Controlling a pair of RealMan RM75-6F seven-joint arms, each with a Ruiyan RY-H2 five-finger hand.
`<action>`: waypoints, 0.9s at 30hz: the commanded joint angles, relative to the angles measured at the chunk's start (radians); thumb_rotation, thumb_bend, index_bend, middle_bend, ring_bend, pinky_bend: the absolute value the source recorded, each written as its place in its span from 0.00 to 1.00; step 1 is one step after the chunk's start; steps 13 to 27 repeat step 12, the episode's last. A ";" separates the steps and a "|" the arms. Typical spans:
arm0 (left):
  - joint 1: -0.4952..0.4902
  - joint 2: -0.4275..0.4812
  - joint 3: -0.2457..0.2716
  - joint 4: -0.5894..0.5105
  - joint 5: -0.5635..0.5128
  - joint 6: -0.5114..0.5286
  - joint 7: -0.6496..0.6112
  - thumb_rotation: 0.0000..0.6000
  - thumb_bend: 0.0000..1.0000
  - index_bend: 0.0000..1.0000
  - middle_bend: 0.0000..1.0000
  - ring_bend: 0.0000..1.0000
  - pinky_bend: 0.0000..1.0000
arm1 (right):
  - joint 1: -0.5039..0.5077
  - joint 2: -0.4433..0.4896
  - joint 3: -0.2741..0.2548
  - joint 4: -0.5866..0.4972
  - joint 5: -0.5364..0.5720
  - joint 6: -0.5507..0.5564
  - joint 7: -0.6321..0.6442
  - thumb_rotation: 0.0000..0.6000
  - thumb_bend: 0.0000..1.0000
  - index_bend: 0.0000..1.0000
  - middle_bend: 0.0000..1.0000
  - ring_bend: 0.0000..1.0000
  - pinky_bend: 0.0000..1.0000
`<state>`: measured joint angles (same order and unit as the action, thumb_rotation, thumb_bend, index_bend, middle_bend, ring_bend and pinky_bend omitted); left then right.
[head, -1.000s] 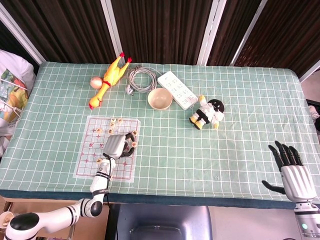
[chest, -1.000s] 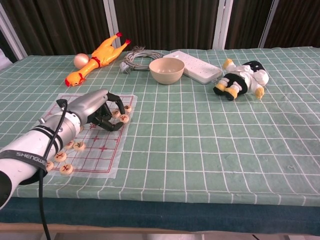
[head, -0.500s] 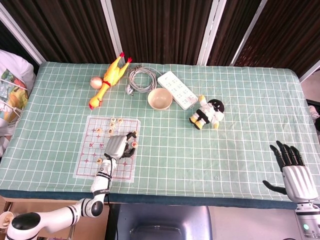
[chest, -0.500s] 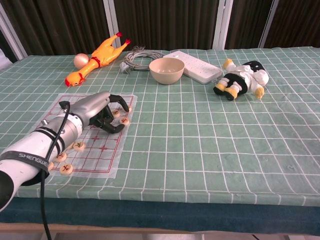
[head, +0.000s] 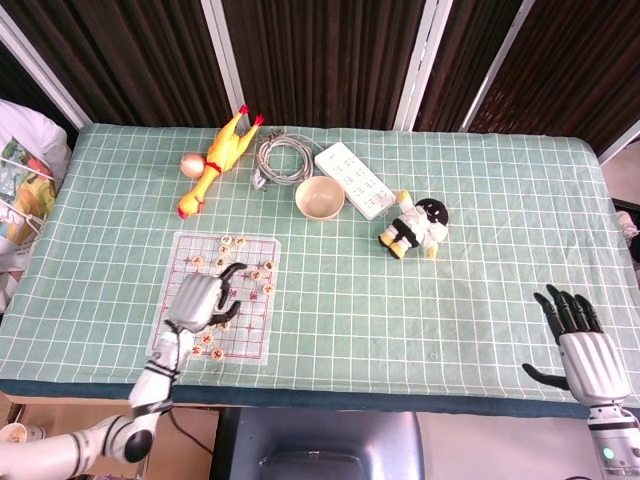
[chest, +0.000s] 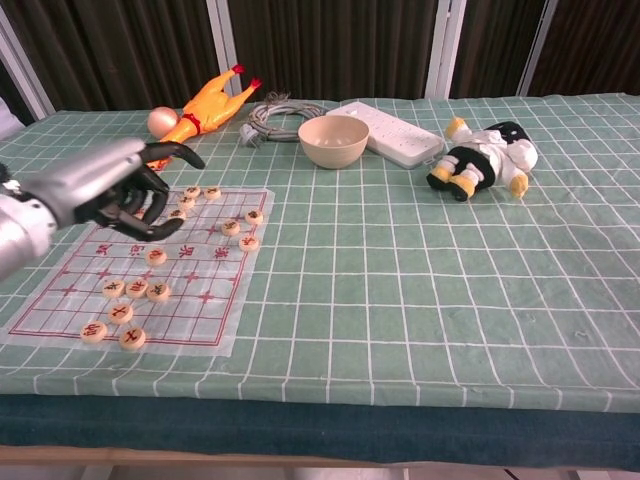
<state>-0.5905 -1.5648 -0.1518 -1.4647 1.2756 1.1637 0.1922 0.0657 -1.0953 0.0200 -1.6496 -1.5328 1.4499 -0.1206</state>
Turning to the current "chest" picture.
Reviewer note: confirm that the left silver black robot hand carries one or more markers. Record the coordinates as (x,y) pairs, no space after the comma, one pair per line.
(85,185)

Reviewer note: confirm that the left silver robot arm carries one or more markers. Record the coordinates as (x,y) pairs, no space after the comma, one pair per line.
(20,235)

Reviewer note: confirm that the small pale pink ball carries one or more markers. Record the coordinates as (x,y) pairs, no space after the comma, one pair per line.
(162,121)

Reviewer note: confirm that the dark pleated screen panel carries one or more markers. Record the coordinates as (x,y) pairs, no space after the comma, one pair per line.
(325,45)
(495,45)
(125,45)
(595,45)

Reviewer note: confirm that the yellow rubber chicken toy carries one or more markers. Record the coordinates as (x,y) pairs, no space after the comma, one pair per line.
(210,107)

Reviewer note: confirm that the translucent xiangqi board sheet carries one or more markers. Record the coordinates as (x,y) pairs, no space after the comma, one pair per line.
(200,280)

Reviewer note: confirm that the beige plastic bowl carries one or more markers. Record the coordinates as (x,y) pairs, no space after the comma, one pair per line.
(332,145)

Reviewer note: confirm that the white power strip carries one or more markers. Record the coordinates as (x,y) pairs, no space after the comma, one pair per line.
(400,137)

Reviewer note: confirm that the green white checked tablecloth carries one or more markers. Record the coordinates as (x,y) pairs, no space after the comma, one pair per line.
(400,300)

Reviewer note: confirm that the black white plush doll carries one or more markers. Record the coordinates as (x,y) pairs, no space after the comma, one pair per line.
(480,160)

